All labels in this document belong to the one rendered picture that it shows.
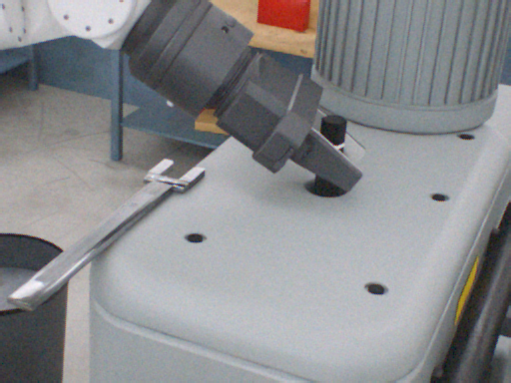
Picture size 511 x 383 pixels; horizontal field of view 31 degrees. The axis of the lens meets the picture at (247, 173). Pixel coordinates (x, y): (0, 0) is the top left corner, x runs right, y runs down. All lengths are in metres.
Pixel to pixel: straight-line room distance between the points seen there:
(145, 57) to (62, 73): 5.53
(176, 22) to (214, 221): 0.16
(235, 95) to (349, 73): 0.21
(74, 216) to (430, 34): 3.87
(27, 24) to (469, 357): 0.46
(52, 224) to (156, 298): 3.97
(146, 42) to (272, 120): 0.12
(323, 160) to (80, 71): 5.46
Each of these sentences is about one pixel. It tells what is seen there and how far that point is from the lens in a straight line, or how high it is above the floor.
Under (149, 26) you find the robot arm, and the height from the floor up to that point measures 2.03.
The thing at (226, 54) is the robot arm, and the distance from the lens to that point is 0.74.
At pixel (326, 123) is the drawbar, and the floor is 1.95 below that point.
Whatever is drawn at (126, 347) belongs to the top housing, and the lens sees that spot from 0.68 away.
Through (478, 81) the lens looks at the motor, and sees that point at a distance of 0.95.
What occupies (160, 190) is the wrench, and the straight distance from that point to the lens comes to 0.76.
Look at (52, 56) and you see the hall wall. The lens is 6.28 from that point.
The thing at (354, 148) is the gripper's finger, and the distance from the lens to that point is 0.81.
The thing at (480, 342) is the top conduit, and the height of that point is 1.81.
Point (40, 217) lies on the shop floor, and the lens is 4.68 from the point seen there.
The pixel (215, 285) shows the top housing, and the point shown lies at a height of 1.89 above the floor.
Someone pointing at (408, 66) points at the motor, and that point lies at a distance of 0.92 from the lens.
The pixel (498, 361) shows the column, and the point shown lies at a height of 1.51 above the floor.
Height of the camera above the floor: 2.24
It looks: 26 degrees down
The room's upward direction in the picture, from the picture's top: 4 degrees clockwise
